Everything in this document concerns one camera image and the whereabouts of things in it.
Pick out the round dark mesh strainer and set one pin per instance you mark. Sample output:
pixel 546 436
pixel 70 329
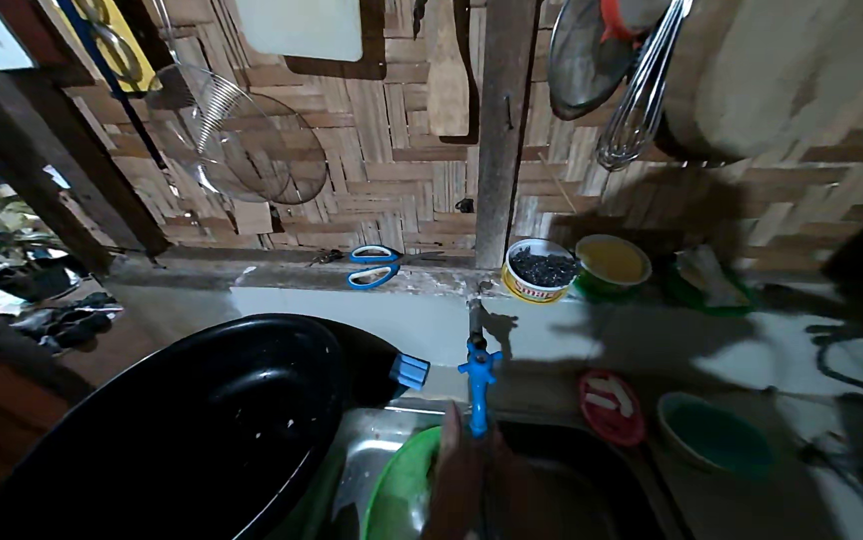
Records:
pixel 585 64

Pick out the person's left fingers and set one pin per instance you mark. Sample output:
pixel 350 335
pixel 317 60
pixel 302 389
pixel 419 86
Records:
pixel 450 435

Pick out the green plastic bowl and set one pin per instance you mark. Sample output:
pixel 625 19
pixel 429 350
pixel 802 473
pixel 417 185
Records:
pixel 392 495

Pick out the wooden window frame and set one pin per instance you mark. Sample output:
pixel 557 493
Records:
pixel 79 165

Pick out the teal round bowl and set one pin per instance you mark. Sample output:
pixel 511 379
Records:
pixel 720 435

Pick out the white cutting board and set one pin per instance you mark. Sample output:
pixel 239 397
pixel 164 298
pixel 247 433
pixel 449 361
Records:
pixel 302 26

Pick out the grey water pipe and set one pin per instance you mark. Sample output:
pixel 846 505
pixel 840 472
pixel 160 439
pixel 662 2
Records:
pixel 475 319

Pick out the large round wooden board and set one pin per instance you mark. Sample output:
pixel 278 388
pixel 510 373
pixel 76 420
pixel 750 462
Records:
pixel 761 75

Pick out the green dish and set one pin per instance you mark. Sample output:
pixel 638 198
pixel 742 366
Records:
pixel 690 298

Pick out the round tub with yellow content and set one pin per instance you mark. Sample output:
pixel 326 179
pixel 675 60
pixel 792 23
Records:
pixel 613 260

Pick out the black scouring material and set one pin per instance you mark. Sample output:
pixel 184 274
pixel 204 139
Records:
pixel 542 268

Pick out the small bunch of keys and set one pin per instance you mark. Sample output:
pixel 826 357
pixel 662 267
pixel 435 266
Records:
pixel 328 256

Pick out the person's right hand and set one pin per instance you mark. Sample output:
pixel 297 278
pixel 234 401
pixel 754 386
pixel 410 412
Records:
pixel 518 491

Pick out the white soap bar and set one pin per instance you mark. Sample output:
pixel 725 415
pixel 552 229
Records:
pixel 617 394
pixel 601 401

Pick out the blue plastic faucet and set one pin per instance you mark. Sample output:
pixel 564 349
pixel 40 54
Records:
pixel 479 379

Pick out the wooden spatula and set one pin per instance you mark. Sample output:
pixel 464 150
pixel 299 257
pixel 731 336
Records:
pixel 448 90

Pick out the pink oval soap dish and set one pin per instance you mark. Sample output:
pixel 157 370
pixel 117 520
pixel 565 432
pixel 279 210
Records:
pixel 615 428

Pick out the person's right fingers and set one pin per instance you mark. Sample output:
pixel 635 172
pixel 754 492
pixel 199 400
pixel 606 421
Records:
pixel 498 447

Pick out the white yellow plastic tub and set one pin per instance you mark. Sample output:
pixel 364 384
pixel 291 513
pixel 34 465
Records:
pixel 534 290

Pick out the wooden ledge beam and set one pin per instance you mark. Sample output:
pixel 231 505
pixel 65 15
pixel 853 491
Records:
pixel 431 280

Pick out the blue ribbed plastic piece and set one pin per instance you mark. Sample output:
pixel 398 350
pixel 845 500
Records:
pixel 410 371

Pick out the vertical wooden post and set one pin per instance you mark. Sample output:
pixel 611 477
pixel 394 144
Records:
pixel 503 135

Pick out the person's left hand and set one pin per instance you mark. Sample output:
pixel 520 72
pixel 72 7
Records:
pixel 452 491

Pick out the large black plastic basin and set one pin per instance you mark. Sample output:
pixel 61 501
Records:
pixel 176 435

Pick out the yellow board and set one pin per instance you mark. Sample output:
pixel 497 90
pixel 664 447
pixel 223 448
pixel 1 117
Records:
pixel 135 56

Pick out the stainless steel sink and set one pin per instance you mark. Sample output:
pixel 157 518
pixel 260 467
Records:
pixel 368 431

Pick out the dark blue long rod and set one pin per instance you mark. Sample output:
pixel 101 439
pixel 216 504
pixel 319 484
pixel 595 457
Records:
pixel 113 79

